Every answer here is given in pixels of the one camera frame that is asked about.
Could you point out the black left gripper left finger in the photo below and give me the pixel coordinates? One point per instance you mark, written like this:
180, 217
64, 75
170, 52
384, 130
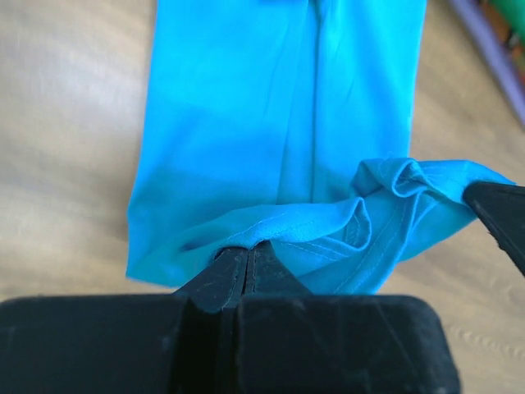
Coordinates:
144, 343

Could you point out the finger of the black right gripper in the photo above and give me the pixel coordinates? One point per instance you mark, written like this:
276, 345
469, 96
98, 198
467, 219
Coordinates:
500, 208

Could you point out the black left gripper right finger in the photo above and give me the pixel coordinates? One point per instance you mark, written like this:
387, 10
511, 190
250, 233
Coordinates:
292, 341

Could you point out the turquoise t shirt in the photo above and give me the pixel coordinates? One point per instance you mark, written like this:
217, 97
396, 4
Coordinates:
289, 122

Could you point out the purple folded t shirt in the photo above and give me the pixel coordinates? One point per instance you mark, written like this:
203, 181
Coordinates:
489, 30

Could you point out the green folded t shirt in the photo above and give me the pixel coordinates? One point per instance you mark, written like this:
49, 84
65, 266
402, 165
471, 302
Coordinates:
513, 12

